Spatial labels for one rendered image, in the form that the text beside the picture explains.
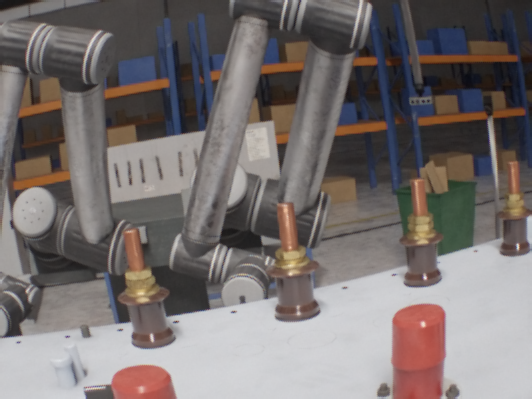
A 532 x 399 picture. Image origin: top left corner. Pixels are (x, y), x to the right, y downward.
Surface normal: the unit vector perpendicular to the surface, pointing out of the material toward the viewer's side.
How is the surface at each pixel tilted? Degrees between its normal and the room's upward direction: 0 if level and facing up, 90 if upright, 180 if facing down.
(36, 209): 60
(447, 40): 90
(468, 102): 90
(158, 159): 90
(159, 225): 90
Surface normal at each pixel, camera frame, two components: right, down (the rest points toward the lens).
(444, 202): 0.54, 0.14
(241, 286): -0.11, 0.08
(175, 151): 0.27, 0.13
